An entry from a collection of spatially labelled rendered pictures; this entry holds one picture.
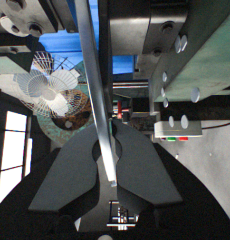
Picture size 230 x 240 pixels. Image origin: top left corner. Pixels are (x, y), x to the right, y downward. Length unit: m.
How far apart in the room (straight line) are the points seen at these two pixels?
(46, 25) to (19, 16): 0.05
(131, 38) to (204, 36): 0.12
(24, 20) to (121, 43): 0.21
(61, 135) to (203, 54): 1.58
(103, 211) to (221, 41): 7.54
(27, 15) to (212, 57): 0.34
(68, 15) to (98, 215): 7.59
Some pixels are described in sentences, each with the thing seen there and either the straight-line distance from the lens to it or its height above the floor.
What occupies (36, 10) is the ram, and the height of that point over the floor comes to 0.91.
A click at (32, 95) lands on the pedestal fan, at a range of 1.26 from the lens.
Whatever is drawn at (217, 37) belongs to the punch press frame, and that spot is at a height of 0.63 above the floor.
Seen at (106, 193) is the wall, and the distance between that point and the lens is 7.28.
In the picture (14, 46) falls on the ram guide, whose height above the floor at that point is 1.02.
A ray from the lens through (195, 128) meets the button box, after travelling 0.49.
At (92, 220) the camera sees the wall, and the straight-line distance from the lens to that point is 7.85.
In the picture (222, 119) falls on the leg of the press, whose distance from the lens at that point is 0.56.
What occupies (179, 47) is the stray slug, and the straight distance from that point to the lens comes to 0.29.
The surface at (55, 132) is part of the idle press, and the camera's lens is 1.71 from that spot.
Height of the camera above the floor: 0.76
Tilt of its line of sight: 2 degrees up
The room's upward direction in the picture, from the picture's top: 91 degrees counter-clockwise
